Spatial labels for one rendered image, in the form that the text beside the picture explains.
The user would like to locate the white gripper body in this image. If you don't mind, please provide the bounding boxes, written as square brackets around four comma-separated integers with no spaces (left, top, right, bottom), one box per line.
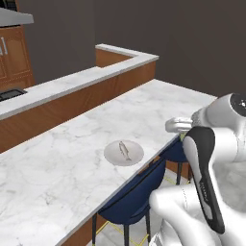
[164,116,194,135]

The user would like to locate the grey fish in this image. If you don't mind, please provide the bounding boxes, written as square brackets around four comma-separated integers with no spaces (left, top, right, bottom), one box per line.
[118,140,133,162]

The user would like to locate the round grey plate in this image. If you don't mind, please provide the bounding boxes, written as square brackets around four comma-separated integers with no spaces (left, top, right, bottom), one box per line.
[103,139,145,167]

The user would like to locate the wood panelled kitchen counter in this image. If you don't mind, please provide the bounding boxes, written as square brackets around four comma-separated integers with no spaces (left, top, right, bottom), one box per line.
[0,43,160,155]

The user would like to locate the navy blue bar stool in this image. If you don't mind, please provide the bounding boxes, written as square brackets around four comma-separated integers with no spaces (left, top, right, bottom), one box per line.
[91,158,168,246]
[159,137,193,185]

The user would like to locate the black hob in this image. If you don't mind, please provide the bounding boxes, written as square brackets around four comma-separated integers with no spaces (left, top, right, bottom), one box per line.
[0,87,29,103]

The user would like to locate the grey range hood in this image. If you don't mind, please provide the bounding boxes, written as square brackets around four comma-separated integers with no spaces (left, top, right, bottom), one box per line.
[0,7,35,28]

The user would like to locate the wooden wall cupboards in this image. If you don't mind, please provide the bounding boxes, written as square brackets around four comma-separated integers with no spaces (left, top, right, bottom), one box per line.
[0,24,36,91]

